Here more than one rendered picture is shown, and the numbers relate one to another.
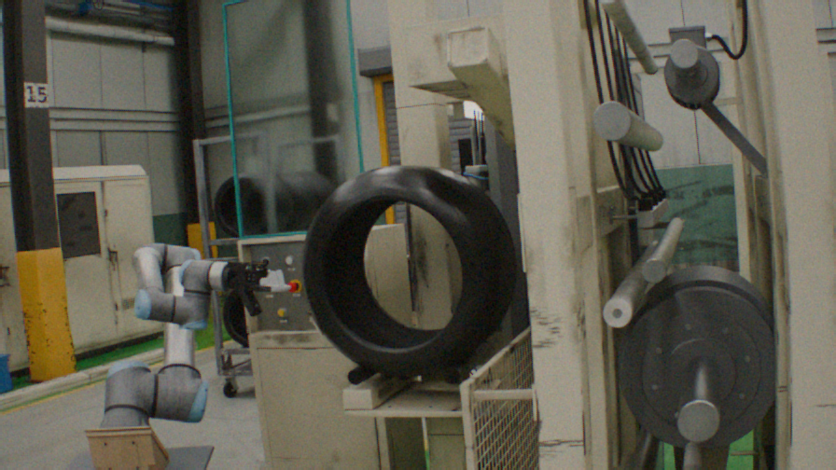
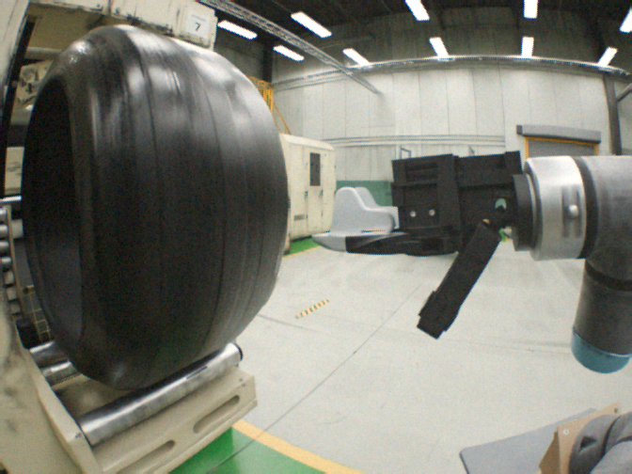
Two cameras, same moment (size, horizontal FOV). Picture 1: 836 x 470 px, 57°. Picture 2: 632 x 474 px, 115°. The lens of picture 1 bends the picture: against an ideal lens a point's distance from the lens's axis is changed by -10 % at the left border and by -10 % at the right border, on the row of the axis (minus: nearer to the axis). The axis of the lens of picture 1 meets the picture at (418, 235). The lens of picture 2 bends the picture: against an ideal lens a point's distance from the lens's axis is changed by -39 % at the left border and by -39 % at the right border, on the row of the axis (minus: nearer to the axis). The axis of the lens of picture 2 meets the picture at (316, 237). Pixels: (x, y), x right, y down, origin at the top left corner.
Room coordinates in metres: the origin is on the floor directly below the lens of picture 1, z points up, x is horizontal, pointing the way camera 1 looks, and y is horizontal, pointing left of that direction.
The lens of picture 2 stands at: (2.82, 0.44, 1.20)
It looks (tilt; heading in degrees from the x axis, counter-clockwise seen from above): 9 degrees down; 188
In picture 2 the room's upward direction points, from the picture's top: straight up
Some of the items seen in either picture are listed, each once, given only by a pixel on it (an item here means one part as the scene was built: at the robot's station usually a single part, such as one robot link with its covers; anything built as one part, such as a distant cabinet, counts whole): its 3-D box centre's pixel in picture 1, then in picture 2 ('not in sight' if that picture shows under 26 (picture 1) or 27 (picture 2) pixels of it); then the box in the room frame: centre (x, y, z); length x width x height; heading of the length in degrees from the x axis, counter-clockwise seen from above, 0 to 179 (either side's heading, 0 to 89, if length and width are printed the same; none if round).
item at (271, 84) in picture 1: (291, 109); not in sight; (3.20, 0.43, 1.74); 0.55 x 0.02 x 0.95; 70
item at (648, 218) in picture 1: (639, 204); not in sight; (2.40, -0.65, 1.30); 0.83 x 0.13 x 0.08; 160
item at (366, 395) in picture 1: (381, 384); (171, 422); (2.48, 0.15, 0.83); 0.36 x 0.09 x 0.06; 160
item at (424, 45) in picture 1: (486, 64); (113, 18); (2.22, -0.22, 1.71); 0.61 x 0.25 x 0.15; 160
